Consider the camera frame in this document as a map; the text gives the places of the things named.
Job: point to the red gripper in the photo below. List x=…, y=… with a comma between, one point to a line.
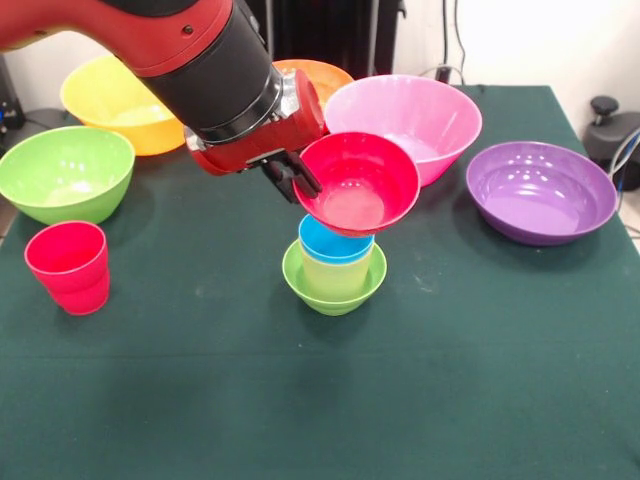
x=260, y=147

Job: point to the small red bowl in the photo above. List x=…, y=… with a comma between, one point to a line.
x=365, y=185

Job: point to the blue cup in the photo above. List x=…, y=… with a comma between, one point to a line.
x=322, y=247

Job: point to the yellow cup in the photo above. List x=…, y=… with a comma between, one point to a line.
x=335, y=280

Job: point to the small green bowl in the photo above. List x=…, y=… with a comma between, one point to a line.
x=335, y=306

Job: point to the large green bowl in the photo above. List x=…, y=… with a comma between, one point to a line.
x=60, y=175

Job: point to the orange bowl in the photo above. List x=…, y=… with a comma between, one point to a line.
x=330, y=80

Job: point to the large pink bowl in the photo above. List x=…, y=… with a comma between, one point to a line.
x=425, y=115

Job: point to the large yellow bowl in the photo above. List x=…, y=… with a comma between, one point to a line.
x=100, y=100

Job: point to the dark green tablecloth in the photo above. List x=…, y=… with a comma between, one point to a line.
x=250, y=400

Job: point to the purple bowl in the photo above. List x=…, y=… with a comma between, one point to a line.
x=540, y=195

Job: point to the black equipment box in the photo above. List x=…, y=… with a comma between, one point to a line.
x=10, y=110

